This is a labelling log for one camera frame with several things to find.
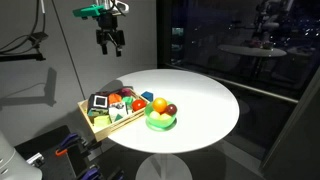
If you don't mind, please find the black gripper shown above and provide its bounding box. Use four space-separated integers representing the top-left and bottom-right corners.
95 13 126 58

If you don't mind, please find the black plush cube letter D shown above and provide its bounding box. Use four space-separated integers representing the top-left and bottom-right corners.
87 94 110 116

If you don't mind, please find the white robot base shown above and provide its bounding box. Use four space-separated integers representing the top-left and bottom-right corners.
0 129 43 180

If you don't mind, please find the red toy tomato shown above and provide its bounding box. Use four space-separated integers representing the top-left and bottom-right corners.
131 98 148 112

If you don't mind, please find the white zebra plush cube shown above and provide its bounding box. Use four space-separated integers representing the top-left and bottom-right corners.
108 102 129 123

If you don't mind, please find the orange toy fruit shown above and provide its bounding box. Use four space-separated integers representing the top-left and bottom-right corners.
152 97 168 114

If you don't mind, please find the yellow toy lemon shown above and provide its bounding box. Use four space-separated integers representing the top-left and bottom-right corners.
159 113 173 122
148 110 162 121

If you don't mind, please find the wooden crate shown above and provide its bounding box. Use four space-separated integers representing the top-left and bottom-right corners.
77 87 148 143

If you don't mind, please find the dark red toy plum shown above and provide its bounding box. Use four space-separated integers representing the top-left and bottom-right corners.
165 103 178 117

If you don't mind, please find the magenta block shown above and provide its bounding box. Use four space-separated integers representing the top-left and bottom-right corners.
118 87 134 98

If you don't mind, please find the orange block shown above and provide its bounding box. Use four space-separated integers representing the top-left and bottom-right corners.
108 93 123 105

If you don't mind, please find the blue block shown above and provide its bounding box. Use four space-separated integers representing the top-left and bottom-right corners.
140 90 155 102

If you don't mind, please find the lime green block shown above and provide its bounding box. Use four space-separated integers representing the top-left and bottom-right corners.
93 114 113 128

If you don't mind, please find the green plastic bowl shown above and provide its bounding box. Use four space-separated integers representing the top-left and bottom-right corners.
144 100 178 132

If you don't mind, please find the purple clamp orange tip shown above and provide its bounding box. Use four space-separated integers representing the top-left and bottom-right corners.
54 132 102 158

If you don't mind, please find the black mounting plate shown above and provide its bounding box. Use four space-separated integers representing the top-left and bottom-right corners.
14 124 101 180

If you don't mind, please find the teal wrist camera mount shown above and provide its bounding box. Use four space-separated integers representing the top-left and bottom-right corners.
72 4 105 20

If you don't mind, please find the thin black diagonal cable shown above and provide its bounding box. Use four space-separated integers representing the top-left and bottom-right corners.
51 0 86 98

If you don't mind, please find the black camera stand boom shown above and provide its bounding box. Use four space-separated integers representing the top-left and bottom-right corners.
0 48 47 63

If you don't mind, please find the window sill rail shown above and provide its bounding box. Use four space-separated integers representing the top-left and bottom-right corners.
165 63 300 104

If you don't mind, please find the white table pedestal base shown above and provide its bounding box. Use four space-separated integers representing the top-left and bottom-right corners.
134 153 194 180

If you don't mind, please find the silver metal bracket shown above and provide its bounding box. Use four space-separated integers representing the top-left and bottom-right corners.
25 152 46 168

